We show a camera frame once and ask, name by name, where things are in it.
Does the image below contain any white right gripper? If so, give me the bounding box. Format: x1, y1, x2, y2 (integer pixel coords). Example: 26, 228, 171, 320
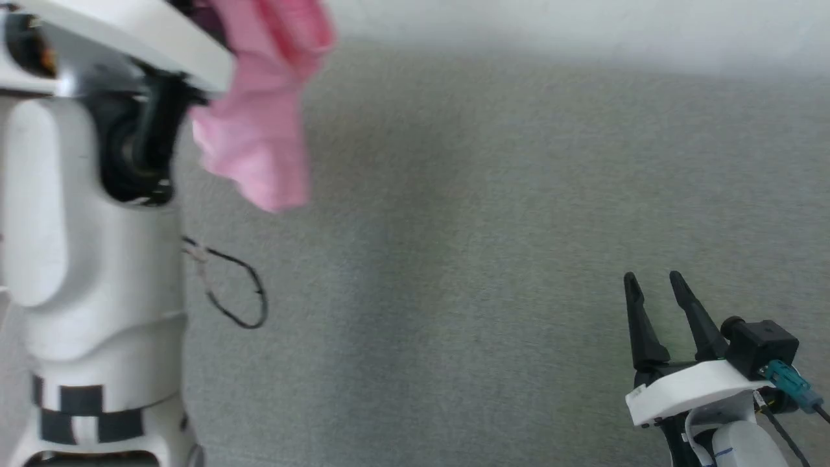
624, 270, 770, 467

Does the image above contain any pink cloth garment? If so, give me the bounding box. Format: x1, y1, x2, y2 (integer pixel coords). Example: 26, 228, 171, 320
190, 0, 337, 213

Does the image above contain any grey fabric sofa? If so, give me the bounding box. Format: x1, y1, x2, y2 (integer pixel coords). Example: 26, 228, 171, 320
0, 39, 830, 467

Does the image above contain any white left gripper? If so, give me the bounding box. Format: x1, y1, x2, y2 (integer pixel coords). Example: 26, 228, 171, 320
0, 0, 235, 93

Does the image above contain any teal right camera connector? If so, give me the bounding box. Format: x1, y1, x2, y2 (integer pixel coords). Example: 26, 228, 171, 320
765, 360, 822, 414

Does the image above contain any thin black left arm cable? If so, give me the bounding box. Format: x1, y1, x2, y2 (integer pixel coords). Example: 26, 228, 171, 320
183, 237, 269, 329

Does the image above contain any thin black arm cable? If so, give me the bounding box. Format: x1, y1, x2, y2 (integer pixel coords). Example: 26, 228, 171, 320
757, 394, 830, 467
183, 237, 269, 329

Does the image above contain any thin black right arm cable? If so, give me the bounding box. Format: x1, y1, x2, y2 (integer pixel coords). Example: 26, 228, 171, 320
757, 394, 830, 467

